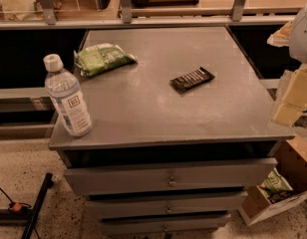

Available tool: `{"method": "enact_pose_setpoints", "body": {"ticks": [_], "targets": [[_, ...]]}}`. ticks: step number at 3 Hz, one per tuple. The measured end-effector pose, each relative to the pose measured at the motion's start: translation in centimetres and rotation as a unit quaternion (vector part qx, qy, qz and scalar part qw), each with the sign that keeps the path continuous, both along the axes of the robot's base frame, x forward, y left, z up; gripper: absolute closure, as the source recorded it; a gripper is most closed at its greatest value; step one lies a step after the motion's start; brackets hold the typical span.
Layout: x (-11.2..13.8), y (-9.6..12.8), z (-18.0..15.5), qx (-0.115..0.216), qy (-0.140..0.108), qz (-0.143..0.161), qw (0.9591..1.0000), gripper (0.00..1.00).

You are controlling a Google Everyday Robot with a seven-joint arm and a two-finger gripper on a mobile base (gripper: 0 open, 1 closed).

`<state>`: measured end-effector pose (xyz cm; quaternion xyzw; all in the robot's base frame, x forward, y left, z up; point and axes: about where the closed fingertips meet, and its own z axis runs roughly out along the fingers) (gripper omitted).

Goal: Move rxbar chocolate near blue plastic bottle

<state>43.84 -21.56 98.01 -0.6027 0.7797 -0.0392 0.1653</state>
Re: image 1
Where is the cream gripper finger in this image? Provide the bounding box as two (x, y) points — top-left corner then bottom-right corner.
(267, 21), (292, 47)
(271, 65), (307, 126)

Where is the black rxbar chocolate bar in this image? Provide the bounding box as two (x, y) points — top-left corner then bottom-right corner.
(169, 67), (215, 94)

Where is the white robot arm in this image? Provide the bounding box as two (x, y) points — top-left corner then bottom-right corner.
(267, 4), (307, 126)

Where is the clear plastic water bottle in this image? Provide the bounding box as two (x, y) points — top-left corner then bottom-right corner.
(43, 54), (92, 136)

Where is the cardboard box on floor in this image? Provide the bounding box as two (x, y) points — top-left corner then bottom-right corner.
(238, 135), (307, 225)

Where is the green snack bag in box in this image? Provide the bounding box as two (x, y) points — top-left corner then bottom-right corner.
(259, 168), (293, 201)

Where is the top grey drawer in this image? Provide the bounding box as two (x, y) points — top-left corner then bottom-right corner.
(64, 158), (277, 195)

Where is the grey drawer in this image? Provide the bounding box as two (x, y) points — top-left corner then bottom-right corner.
(85, 191), (247, 219)
(64, 158), (277, 195)
(101, 213), (231, 235)

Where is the grey drawer cabinet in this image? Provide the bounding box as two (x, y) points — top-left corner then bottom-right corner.
(50, 27), (293, 226)

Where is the bottom grey drawer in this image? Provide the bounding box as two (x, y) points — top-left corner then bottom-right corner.
(101, 213), (231, 235)

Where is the green chip bag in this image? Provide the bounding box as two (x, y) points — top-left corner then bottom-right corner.
(74, 43), (137, 78)

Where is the middle grey drawer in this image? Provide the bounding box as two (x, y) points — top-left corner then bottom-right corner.
(85, 191), (247, 219)

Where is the black metal stand leg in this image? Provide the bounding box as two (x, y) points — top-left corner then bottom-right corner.
(0, 173), (54, 239)

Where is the grey metal shelf rail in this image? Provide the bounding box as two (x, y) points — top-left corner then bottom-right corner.
(0, 0), (300, 30)

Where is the black cable with orange clip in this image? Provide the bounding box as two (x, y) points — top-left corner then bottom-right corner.
(0, 180), (42, 239)

